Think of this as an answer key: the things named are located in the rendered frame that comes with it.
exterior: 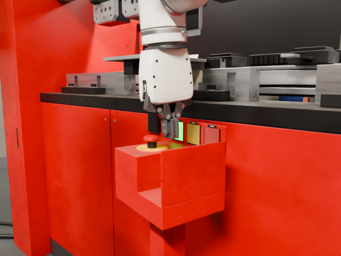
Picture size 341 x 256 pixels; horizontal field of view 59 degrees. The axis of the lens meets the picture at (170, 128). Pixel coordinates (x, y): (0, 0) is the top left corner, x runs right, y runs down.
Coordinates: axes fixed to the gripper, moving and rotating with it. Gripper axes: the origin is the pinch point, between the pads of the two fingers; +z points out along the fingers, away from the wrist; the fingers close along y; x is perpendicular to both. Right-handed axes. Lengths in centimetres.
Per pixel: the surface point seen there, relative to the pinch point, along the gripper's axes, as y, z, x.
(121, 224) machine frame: -9, 46, -51
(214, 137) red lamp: -9.7, 3.5, 2.0
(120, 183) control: 6.4, 13.3, -12.5
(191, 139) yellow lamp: -9.5, 5.2, -5.8
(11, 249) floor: 24, 82, -131
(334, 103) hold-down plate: -32.7, -1.5, 15.2
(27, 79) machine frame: 5, -10, -113
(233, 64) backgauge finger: -51, -11, -31
